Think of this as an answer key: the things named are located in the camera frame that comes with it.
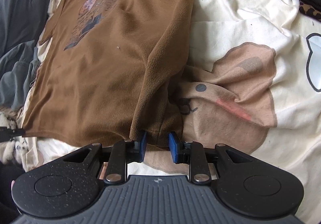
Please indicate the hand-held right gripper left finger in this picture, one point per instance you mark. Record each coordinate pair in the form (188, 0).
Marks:
(143, 147)

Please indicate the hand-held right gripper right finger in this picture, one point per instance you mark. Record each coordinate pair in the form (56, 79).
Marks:
(172, 148)

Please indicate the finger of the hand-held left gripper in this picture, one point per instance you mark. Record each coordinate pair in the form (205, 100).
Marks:
(10, 133)

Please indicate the brown printed T-shirt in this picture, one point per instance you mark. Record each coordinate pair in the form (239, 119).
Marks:
(100, 63)

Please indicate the white and black fluffy blanket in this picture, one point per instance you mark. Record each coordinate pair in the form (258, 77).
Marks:
(10, 151)

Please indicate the beige cloth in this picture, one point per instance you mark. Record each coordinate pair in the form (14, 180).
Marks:
(10, 111)

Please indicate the grey-blue garment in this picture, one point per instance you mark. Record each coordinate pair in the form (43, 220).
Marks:
(17, 70)

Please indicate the dark grey pillow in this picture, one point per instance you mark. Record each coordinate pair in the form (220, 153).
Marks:
(20, 8)

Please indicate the cream bear-print blanket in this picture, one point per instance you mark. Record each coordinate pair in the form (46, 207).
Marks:
(250, 25)

